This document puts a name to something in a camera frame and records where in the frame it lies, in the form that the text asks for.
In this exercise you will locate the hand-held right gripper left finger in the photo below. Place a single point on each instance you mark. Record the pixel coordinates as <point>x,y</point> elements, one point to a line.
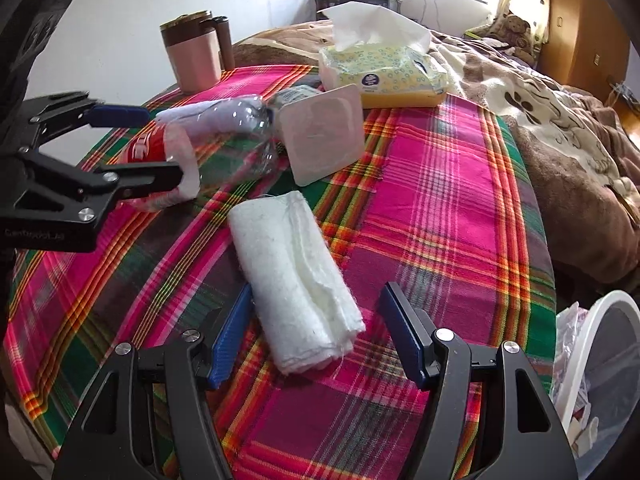
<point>230,335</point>

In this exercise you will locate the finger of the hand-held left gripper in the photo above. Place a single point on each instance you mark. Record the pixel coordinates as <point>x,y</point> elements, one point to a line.
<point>145,175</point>
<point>120,116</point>

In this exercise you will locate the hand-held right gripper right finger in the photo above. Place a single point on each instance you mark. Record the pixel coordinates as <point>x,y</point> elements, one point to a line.
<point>402,335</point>

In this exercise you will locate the clear plastic cola bottle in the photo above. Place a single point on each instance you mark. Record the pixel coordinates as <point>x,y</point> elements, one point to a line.
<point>150,147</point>

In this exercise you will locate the white trash bin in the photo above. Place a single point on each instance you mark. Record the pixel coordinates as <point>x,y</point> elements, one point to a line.
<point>575,375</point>

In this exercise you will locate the pink mug with brown lid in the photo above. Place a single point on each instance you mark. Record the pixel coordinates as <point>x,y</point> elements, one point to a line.
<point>195,60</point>

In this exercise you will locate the pink plaid tablecloth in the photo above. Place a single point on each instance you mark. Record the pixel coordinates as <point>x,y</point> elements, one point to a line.
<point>440,210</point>

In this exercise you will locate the clear plastic bin liner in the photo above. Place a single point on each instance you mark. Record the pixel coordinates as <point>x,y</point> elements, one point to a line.
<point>567,330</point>

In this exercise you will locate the white yogurt cup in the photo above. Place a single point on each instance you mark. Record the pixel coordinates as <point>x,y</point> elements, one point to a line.
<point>320,135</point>

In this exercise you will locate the brown cream patterned blanket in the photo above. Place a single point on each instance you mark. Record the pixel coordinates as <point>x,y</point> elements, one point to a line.
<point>560,160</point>

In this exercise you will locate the yellow tissue pack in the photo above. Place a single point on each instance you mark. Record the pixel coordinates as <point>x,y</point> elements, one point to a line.
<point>390,75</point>

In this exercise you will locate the brown teddy bear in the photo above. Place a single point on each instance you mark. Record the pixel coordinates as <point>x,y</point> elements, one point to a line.
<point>515,27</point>

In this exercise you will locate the wooden wardrobe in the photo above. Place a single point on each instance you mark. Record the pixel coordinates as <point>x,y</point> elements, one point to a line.
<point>585,35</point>

